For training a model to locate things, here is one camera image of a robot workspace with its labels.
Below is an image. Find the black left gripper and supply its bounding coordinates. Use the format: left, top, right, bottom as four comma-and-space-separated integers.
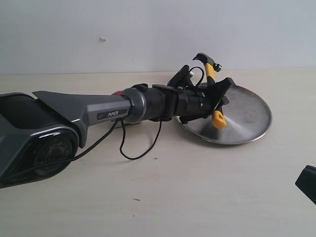
179, 77, 235, 122

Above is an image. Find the yellow black claw hammer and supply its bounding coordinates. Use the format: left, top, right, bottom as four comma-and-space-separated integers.
193, 53, 227, 129

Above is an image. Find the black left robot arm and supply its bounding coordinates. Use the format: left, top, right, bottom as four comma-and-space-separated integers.
0, 78, 235, 188

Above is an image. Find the red dome push button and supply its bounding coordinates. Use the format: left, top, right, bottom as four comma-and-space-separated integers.
108, 90, 143, 125

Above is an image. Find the round stainless steel plate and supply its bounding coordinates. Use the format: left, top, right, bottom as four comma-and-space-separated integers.
175, 85, 273, 146

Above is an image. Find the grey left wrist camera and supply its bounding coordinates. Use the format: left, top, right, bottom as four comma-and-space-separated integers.
167, 65, 194, 89

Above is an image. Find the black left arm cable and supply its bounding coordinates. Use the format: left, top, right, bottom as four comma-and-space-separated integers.
9, 67, 205, 181

